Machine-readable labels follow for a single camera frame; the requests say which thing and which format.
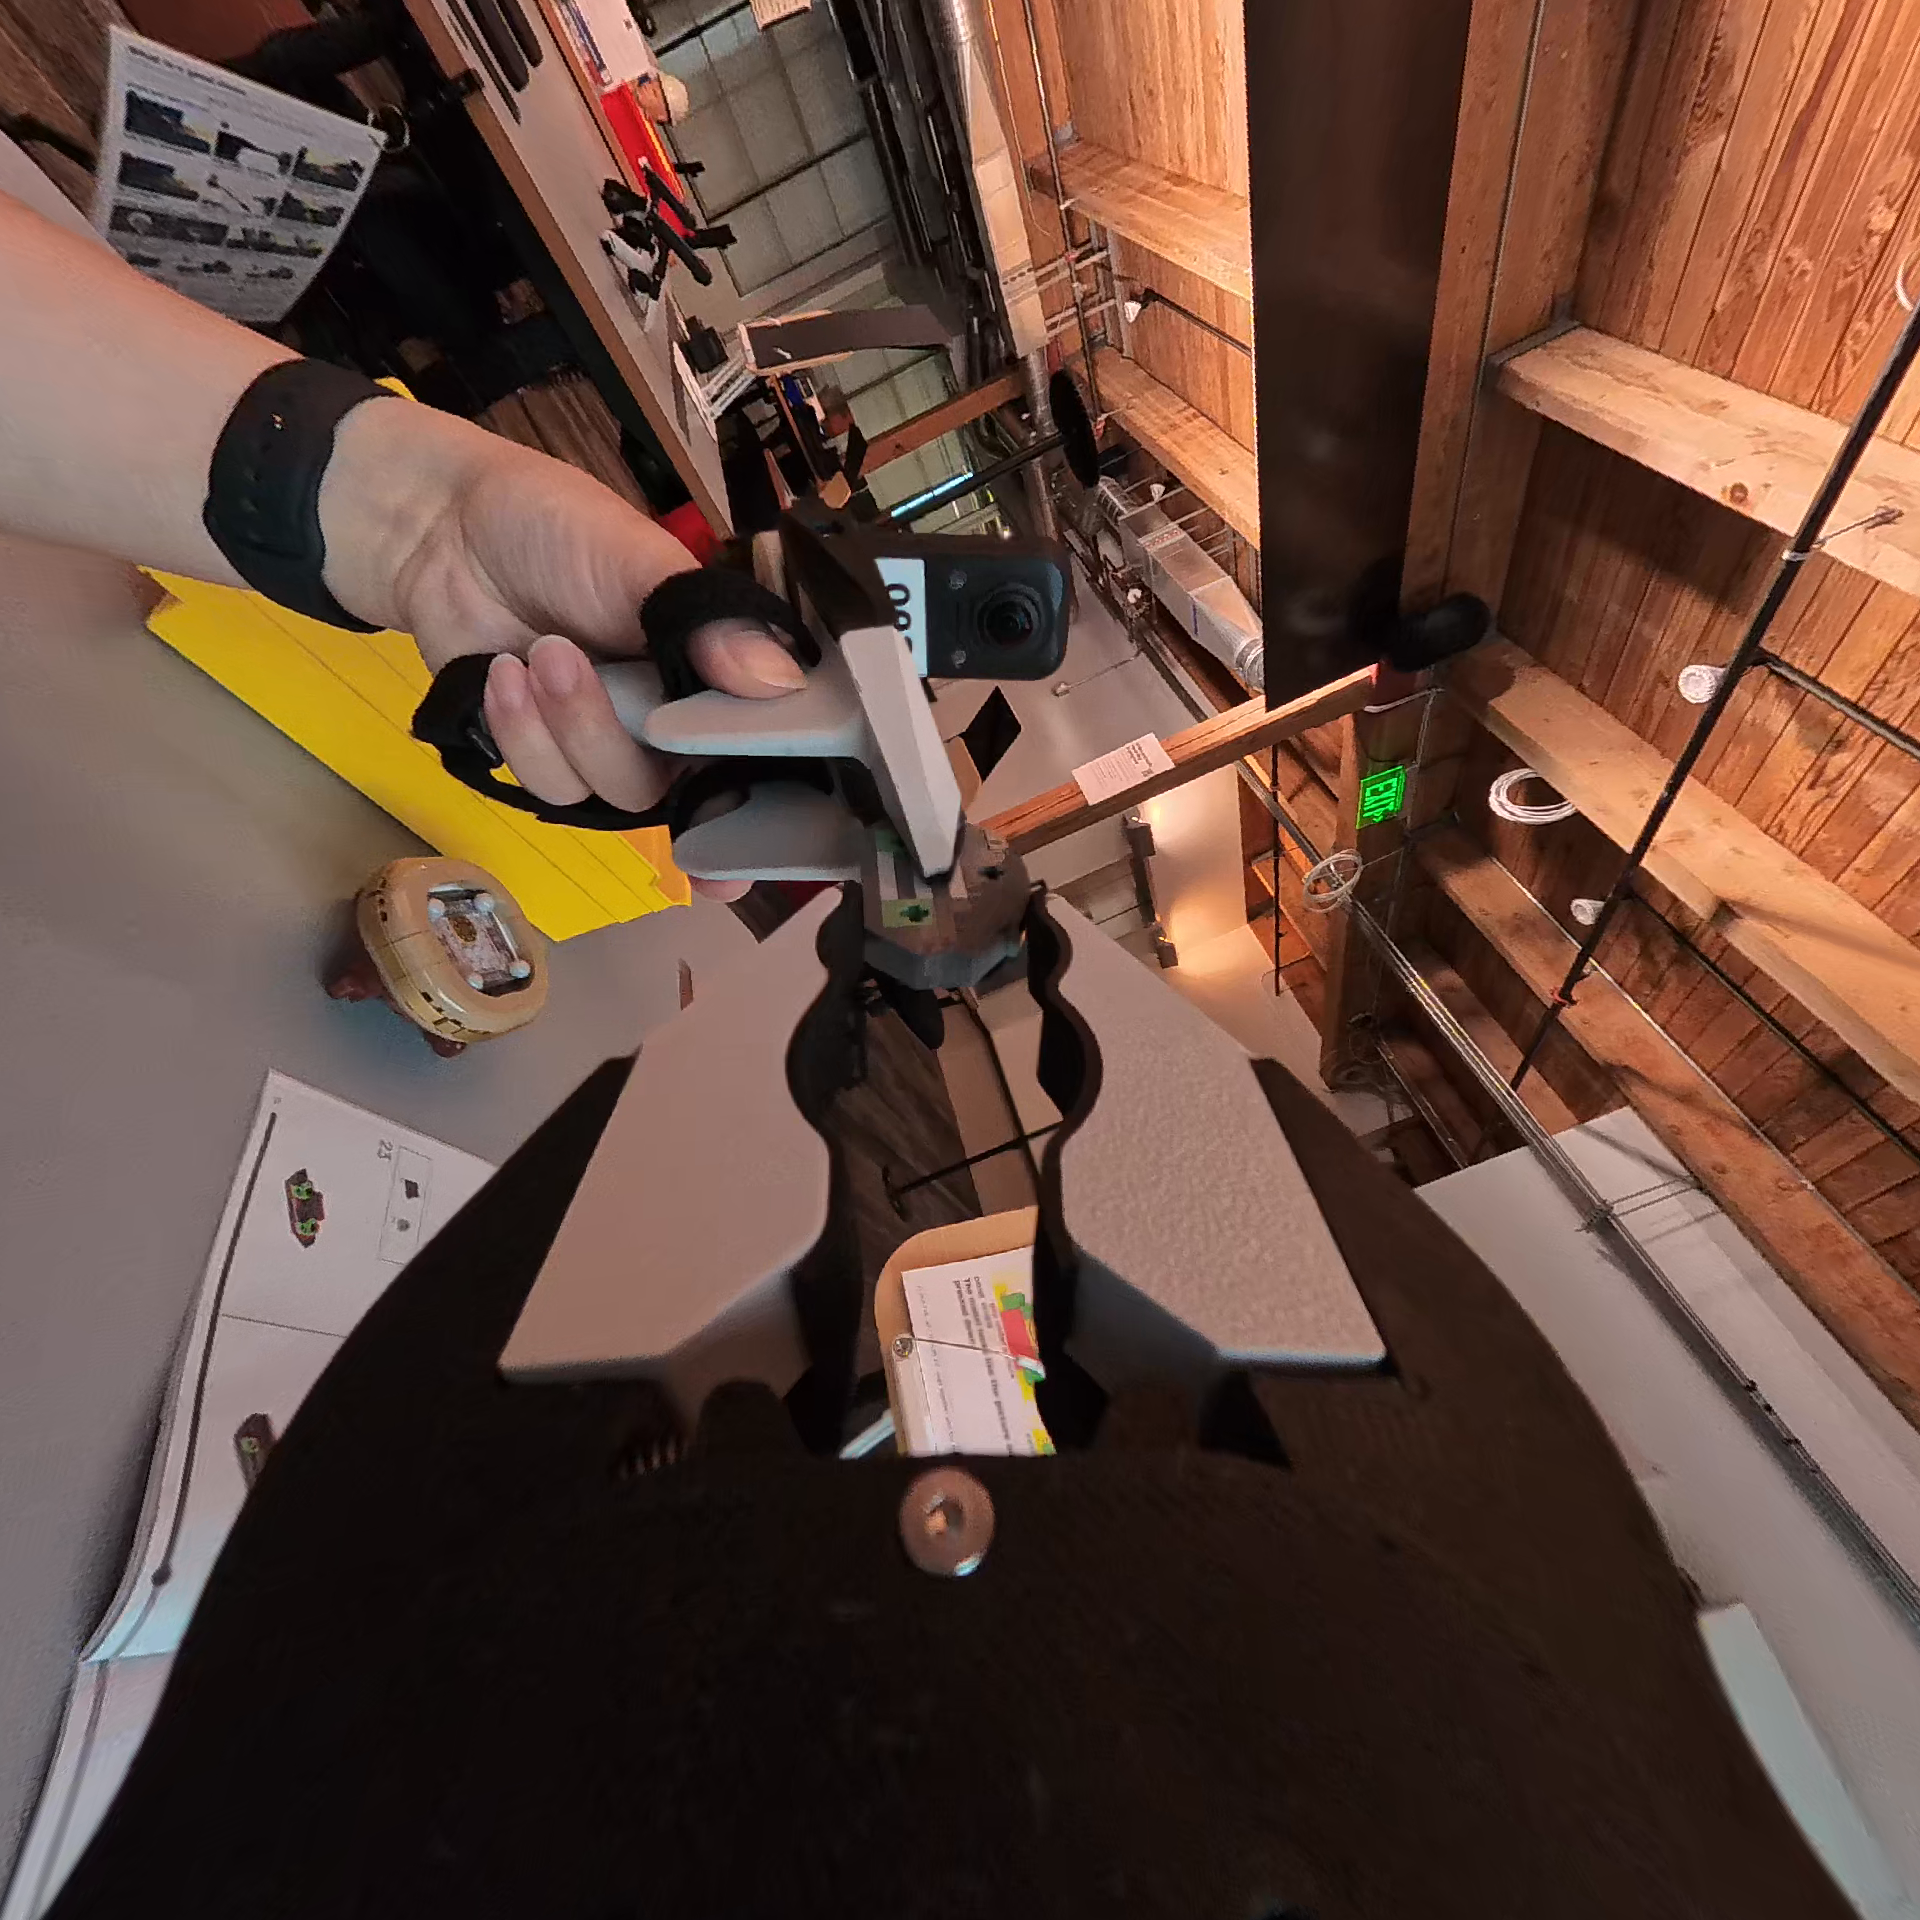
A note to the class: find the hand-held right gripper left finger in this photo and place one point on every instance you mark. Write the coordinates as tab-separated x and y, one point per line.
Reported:
675	1197

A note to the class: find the cardboard box black flap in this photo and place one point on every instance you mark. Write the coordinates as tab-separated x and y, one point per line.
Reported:
988	726

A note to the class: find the brick instruction booklet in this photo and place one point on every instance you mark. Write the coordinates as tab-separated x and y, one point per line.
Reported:
301	1274

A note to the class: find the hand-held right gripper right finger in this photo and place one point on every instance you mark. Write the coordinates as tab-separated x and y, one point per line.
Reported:
1199	1197

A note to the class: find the wooden beam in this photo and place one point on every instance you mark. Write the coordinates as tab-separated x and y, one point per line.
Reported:
1199	757

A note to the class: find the black tilted board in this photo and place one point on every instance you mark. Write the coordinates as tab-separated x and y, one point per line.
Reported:
856	337

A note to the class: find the long wooden workbench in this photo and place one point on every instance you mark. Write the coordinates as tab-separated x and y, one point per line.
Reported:
572	224

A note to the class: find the person's left hand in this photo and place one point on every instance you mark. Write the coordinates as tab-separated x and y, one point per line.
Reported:
495	543

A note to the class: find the tan brick pot model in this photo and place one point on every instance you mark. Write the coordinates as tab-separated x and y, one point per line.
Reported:
450	961

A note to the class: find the black hanging panel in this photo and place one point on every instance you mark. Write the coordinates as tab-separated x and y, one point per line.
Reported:
1350	302

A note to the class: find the colourful printed instruction sheet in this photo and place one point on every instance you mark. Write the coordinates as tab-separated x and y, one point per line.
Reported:
974	1365

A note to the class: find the white paper notice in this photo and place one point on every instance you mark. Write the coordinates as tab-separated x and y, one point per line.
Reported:
1123	764

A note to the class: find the printed photo guide sheet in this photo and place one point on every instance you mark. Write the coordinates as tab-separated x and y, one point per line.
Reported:
222	167

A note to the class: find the yellow plastic bin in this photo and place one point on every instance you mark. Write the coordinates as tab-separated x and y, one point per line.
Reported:
393	736

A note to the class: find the round metal duct pipe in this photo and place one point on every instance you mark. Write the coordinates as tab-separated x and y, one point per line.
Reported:
982	150

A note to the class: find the grey desk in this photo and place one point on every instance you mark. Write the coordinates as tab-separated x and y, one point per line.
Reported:
149	929

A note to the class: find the metal air duct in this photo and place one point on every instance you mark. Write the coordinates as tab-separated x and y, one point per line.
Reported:
1182	579

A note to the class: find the green exit sign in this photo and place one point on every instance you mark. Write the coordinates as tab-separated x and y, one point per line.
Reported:
1386	792

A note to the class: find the wooden clipboard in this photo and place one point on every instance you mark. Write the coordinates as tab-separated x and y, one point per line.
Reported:
917	1252

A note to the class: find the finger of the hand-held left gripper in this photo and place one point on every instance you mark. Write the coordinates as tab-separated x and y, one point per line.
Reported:
900	736

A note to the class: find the black round pendant lamp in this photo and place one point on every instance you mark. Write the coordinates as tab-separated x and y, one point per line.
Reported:
1074	418
1439	629

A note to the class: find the pale grey panel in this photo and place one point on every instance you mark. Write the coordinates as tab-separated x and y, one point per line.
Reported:
1573	1352

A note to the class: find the red box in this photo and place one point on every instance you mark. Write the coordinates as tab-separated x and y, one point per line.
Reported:
634	122

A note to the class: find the black thin pole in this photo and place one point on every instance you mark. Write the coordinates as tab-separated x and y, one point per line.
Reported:
1724	663

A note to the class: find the metal ceiling rail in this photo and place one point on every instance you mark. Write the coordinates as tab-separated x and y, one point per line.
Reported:
1502	1111

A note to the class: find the black wrist watch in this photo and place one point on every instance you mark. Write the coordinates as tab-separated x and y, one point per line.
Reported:
278	480

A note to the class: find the black white device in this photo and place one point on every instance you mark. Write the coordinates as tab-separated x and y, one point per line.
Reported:
660	224

